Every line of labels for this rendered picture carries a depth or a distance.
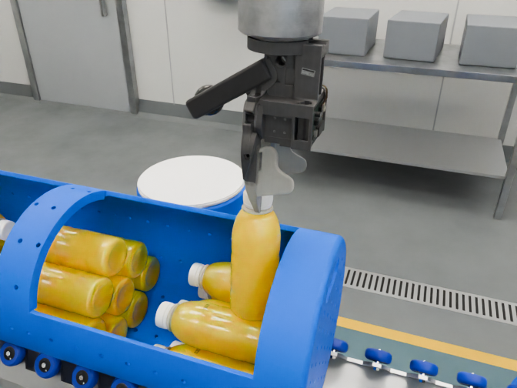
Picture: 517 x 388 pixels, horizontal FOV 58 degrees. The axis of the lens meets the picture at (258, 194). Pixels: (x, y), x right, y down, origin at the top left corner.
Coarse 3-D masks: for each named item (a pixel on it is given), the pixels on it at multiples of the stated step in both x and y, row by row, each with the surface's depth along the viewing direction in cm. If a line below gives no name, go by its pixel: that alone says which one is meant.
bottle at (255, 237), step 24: (240, 216) 61; (264, 216) 60; (240, 240) 61; (264, 240) 60; (240, 264) 62; (264, 264) 62; (240, 288) 63; (264, 288) 63; (240, 312) 65; (264, 312) 64
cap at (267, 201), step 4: (244, 192) 61; (244, 196) 61; (264, 196) 60; (268, 196) 60; (272, 196) 61; (244, 200) 61; (248, 200) 60; (264, 200) 60; (268, 200) 60; (272, 200) 61; (244, 204) 61; (248, 204) 60; (264, 204) 60; (268, 204) 60; (248, 208) 60; (252, 208) 60; (264, 208) 60; (268, 208) 61
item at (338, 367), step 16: (32, 352) 86; (32, 368) 83; (64, 368) 83; (336, 368) 83; (352, 368) 83; (368, 368) 83; (0, 384) 84; (16, 384) 83; (336, 384) 80; (352, 384) 80; (368, 384) 80; (384, 384) 80; (400, 384) 80; (416, 384) 80; (432, 384) 80
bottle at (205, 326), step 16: (176, 304) 70; (192, 304) 68; (208, 304) 68; (176, 320) 67; (192, 320) 66; (208, 320) 66; (224, 320) 65; (240, 320) 65; (176, 336) 68; (192, 336) 66; (208, 336) 65; (224, 336) 64; (240, 336) 64; (256, 336) 63; (224, 352) 65; (240, 352) 64
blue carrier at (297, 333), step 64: (0, 192) 99; (64, 192) 76; (0, 256) 69; (192, 256) 89; (320, 256) 61; (0, 320) 70; (64, 320) 66; (320, 320) 58; (192, 384) 61; (256, 384) 57; (320, 384) 72
